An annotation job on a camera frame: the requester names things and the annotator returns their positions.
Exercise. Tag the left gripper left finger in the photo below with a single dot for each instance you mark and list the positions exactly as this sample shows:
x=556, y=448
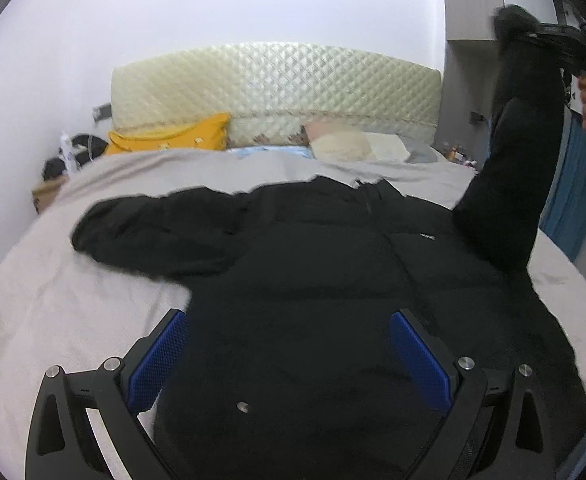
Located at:
x=61, y=442

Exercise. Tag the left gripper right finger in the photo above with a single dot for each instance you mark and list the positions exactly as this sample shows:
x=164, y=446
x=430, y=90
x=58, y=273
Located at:
x=494, y=424

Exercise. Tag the black puffer jacket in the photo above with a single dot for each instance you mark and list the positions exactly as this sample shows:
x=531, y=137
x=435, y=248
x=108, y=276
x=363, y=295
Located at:
x=288, y=371

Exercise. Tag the grey wardrobe cabinet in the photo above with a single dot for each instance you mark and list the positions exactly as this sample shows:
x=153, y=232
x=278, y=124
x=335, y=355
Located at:
x=471, y=69

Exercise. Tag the blue curtain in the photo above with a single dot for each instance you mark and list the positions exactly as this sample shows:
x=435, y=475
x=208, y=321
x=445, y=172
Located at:
x=564, y=217

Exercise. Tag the light grey bed cover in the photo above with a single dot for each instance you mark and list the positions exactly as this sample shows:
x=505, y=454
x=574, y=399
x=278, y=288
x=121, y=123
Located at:
x=58, y=307

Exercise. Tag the bottles on side table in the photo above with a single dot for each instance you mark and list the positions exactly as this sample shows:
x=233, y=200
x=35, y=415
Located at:
x=457, y=155

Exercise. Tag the grey pillow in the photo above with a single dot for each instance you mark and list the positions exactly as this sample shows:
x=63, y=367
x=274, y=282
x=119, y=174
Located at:
x=421, y=153

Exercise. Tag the wooden nightstand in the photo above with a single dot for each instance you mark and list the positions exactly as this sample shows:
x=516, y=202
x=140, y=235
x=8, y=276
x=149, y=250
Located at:
x=44, y=194

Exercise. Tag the cream beige pillow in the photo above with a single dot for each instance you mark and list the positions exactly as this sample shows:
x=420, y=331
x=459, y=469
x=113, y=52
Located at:
x=335, y=142

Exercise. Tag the white spray bottle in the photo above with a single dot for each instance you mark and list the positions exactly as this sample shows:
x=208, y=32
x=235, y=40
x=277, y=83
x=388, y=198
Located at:
x=68, y=153

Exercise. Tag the light blue bed sheet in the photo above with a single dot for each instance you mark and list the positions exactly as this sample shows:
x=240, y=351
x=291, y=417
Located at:
x=299, y=151

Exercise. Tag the black bag on nightstand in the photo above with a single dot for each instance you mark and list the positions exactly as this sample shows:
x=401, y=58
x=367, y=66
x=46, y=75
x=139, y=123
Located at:
x=87, y=148

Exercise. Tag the cream quilted headboard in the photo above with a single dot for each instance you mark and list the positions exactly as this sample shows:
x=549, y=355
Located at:
x=269, y=89

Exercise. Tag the yellow pillow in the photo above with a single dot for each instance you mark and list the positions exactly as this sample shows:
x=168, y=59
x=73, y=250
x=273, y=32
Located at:
x=210, y=134

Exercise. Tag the wall power socket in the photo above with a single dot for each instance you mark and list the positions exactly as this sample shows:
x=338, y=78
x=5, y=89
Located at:
x=102, y=112

